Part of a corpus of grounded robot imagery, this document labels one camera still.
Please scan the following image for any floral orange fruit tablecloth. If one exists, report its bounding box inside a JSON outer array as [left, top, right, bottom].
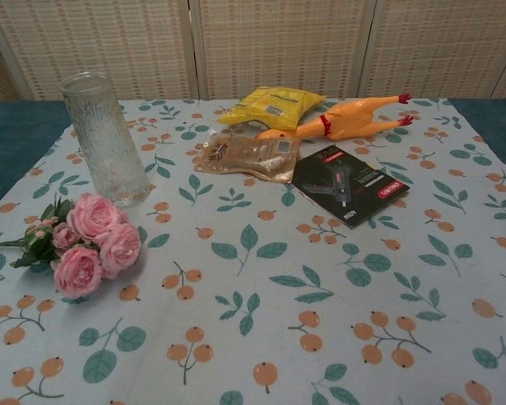
[[0, 97, 506, 405]]

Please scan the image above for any brown transparent food pouch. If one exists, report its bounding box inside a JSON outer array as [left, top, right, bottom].
[[193, 133, 301, 185]]

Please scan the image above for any clear textured glass vase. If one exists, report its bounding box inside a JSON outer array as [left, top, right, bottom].
[[59, 71, 152, 208]]

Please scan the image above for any black glue gun package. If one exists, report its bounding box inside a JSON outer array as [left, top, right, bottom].
[[291, 143, 413, 231]]

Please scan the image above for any yellow snack bag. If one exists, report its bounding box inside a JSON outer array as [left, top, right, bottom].
[[216, 86, 326, 130]]

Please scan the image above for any pink artificial rose bouquet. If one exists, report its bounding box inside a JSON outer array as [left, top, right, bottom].
[[0, 192, 143, 300]]

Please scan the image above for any yellow rubber chicken toy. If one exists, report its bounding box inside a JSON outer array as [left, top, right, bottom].
[[255, 93, 415, 148]]

